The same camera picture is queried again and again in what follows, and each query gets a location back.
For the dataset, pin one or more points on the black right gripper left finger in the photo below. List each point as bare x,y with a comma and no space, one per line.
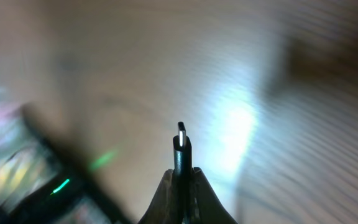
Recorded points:
163,208

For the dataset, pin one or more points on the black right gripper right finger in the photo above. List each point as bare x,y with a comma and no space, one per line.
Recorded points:
206,207

